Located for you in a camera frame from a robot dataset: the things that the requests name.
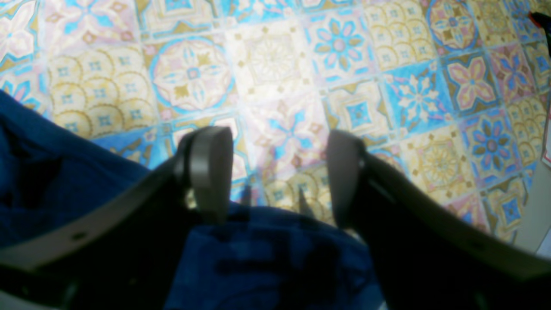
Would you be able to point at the patterned tablecloth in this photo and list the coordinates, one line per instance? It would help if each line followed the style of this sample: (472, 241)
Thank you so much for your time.
(452, 93)

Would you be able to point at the right corner clamp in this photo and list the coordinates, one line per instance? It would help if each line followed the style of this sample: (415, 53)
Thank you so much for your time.
(544, 22)

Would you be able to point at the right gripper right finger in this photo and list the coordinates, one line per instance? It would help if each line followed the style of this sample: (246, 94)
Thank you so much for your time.
(424, 257)

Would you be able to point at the blue long-sleeve shirt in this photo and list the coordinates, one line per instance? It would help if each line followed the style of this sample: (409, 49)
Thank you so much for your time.
(261, 258)

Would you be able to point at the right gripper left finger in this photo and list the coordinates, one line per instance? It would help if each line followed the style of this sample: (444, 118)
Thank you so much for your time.
(124, 254)

